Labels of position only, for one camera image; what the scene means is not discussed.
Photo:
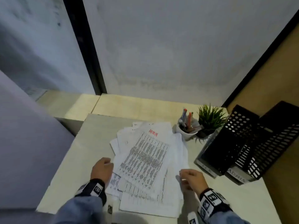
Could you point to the person's right hand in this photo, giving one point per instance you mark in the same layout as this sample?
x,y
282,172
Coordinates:
x,y
195,180

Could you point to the person's left hand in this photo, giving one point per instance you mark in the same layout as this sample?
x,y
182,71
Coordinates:
x,y
101,170

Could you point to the pile of printed papers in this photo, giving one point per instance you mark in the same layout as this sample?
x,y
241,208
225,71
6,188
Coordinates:
x,y
144,149

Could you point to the person's left forearm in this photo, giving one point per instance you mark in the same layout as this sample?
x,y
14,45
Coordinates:
x,y
79,211

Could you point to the person's right forearm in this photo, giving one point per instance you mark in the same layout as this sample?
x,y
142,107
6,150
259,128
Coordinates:
x,y
229,219

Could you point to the black left wrist band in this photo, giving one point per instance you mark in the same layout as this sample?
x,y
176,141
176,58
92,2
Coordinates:
x,y
93,187

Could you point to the black wrist band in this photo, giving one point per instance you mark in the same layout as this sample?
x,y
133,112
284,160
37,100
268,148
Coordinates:
x,y
213,201
93,187

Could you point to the beige table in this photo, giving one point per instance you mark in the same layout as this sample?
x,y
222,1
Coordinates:
x,y
77,160

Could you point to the black right wrist band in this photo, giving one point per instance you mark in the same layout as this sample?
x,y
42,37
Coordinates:
x,y
213,201

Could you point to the white pen cup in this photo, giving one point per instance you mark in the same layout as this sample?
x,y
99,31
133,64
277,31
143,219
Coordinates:
x,y
184,135

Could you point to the brown pen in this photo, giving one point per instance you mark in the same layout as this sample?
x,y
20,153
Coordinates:
x,y
195,129

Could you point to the orange pen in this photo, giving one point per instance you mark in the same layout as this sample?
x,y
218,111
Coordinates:
x,y
189,118

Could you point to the green potted plant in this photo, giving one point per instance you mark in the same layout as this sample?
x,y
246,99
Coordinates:
x,y
211,118

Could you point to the blue marker with red cap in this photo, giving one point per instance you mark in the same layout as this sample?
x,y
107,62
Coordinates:
x,y
184,116

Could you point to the grey partition panel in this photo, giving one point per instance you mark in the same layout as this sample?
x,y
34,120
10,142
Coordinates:
x,y
23,149

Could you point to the grey vent grille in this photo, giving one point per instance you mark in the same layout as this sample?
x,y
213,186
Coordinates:
x,y
35,93

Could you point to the black corner trim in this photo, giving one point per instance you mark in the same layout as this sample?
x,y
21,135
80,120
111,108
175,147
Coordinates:
x,y
259,62

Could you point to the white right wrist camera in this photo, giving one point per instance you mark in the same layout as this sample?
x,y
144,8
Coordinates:
x,y
193,219

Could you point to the black wall post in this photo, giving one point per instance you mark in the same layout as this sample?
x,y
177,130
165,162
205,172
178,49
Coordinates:
x,y
86,48

